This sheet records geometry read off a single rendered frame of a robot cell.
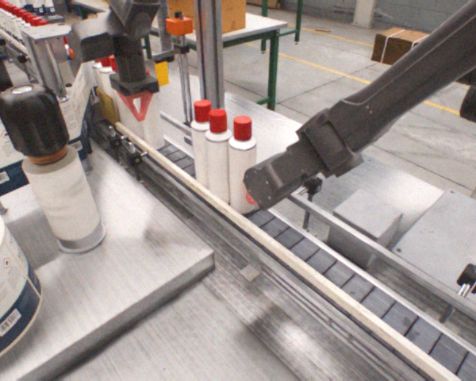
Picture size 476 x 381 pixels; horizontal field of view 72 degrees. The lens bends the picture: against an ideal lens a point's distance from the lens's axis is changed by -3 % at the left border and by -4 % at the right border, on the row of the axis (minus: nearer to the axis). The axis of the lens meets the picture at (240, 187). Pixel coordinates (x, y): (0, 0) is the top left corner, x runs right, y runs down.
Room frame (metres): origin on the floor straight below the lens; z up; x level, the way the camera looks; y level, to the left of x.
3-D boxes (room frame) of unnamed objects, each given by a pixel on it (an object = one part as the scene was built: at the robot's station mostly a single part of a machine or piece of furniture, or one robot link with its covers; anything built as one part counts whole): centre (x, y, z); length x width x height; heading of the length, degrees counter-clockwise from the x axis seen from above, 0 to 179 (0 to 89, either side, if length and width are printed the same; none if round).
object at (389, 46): (4.27, -2.05, 0.16); 0.65 x 0.54 x 0.32; 47
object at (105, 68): (0.93, 0.37, 0.98); 0.05 x 0.05 x 0.20
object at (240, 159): (0.53, 0.00, 0.98); 0.05 x 0.05 x 0.20
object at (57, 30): (0.94, 0.51, 1.14); 0.14 x 0.11 x 0.01; 42
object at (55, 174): (0.45, 0.31, 1.03); 0.09 x 0.09 x 0.30
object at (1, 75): (2.05, 1.54, 0.71); 0.15 x 0.12 x 0.34; 132
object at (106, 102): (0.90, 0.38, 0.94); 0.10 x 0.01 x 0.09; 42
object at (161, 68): (0.74, 0.18, 1.09); 0.03 x 0.01 x 0.06; 132
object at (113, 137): (0.78, 0.32, 0.89); 0.06 x 0.03 x 0.12; 132
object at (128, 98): (0.69, 0.23, 1.05); 0.07 x 0.07 x 0.09; 42
